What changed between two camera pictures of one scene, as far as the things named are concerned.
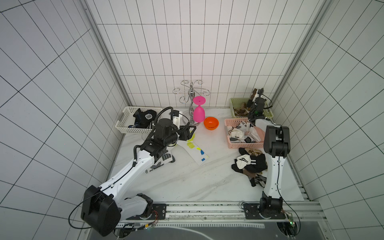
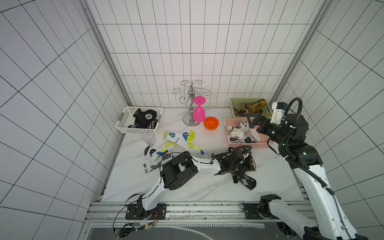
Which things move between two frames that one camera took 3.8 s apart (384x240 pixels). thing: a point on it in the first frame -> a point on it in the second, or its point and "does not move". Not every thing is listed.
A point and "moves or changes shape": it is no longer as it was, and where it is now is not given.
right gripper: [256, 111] -> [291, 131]
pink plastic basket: [232, 122] does not move
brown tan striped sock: [243, 110] does not move
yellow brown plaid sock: [249, 103] moves or changes shape
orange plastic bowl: [211, 123] does not move
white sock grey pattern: [243, 132] does not move
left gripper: [185, 131] -> [241, 170]
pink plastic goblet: [198, 113] does not move
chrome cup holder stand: [188, 116] does not move
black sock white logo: [143, 119] does not move
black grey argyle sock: [258, 179] -> [247, 181]
